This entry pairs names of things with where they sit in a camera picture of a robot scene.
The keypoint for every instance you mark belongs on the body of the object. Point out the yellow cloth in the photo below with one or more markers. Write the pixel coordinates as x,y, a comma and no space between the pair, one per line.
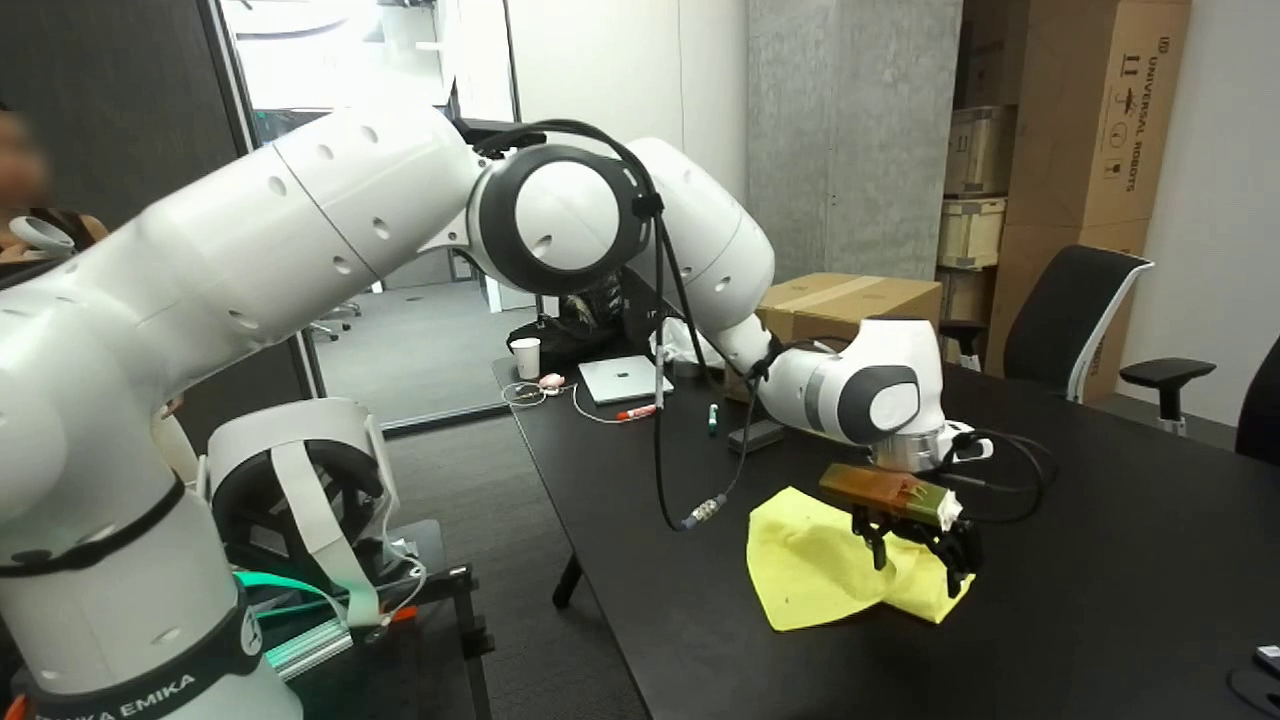
810,560

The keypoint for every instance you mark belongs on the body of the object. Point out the red marker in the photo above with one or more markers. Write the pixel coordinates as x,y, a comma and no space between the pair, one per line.
636,412

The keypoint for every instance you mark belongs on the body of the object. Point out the stack of large cardboard boxes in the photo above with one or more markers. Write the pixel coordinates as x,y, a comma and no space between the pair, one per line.
1090,120

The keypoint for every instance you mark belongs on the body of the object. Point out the white paper cup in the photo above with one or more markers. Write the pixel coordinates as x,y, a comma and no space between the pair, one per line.
526,358

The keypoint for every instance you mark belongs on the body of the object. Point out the black device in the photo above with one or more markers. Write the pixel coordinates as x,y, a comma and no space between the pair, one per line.
1260,685

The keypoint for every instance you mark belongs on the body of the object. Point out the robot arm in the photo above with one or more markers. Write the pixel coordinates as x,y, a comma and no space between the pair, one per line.
250,240

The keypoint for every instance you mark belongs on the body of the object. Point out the stack of small boxes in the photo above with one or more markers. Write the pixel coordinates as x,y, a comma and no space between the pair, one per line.
975,200

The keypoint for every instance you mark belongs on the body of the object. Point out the white plastic bag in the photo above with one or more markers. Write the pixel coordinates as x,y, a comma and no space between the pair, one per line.
685,345

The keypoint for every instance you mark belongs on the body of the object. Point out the white headset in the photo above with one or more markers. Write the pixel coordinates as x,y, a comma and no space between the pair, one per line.
300,440

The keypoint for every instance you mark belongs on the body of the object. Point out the small black box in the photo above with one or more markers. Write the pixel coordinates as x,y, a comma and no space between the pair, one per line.
756,435

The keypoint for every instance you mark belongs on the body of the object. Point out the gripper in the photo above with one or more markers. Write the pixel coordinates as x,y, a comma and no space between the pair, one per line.
915,530

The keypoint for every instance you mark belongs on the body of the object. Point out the black and white office chair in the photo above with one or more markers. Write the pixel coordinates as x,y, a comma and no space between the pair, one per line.
1065,315

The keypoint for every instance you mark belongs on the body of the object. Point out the pink computer mouse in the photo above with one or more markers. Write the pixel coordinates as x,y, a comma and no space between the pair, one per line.
551,381

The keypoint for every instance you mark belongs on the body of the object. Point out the cardboard box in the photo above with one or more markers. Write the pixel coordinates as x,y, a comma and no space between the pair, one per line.
850,300

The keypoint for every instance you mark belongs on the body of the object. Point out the person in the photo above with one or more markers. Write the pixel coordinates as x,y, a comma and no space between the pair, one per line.
20,170

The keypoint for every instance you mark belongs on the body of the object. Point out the grey office chair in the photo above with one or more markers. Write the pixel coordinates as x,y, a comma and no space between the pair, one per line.
335,318

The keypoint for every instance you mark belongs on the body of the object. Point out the hand controller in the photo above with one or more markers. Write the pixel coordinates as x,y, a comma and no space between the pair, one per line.
40,233

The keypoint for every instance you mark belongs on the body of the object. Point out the black bag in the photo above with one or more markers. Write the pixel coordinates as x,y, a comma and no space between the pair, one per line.
585,320

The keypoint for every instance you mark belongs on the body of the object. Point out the silver laptop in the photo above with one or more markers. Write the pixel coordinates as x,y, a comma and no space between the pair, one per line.
622,378

